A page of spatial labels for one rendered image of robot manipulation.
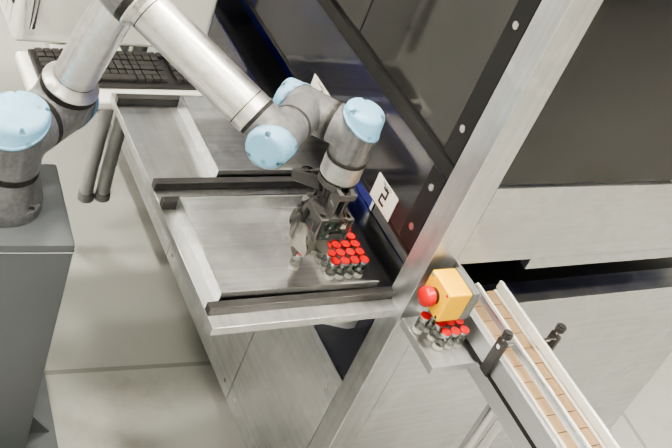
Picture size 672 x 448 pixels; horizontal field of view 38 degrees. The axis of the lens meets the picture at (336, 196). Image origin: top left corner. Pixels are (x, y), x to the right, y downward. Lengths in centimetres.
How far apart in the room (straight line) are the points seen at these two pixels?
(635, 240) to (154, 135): 106
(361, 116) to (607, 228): 67
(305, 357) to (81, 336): 82
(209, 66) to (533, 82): 53
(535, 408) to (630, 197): 50
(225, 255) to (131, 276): 120
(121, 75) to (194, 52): 81
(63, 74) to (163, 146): 31
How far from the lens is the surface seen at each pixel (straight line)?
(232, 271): 190
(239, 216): 203
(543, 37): 165
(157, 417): 277
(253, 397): 259
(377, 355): 206
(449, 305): 185
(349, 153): 172
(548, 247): 206
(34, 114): 191
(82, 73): 193
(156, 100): 225
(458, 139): 181
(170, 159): 212
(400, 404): 226
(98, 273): 309
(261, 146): 160
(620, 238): 219
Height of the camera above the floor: 214
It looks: 35 degrees down
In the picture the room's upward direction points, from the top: 24 degrees clockwise
